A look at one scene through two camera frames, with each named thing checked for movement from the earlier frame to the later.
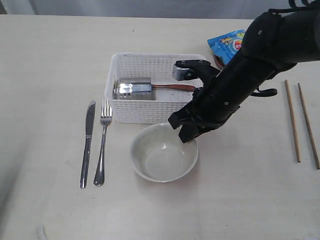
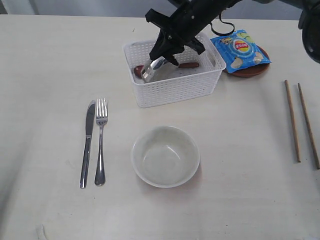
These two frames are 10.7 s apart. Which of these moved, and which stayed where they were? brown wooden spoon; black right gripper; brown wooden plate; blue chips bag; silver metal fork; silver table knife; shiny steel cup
Moved: brown wooden plate; black right gripper; shiny steel cup; brown wooden spoon; silver metal fork
Stayed: silver table knife; blue chips bag
